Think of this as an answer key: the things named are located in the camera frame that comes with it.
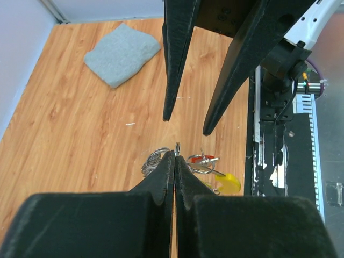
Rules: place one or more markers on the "grey cloth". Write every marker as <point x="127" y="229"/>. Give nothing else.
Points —
<point x="119" y="55"/>

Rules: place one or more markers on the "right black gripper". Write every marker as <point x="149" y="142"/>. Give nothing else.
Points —
<point x="256" y="26"/>

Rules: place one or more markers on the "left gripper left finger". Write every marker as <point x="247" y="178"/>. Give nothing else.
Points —
<point x="135" y="223"/>

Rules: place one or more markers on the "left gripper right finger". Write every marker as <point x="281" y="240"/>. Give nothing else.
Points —
<point x="209" y="225"/>

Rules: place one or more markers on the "red tagged key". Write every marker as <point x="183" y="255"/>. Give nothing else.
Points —
<point x="201" y="159"/>

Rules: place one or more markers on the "keyring with coloured keys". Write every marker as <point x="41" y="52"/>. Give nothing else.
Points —
<point x="229" y="184"/>

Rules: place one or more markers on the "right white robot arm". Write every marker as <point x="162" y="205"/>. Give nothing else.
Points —
<point x="286" y="61"/>

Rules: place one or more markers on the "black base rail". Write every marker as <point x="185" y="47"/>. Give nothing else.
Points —
<point x="283" y="158"/>

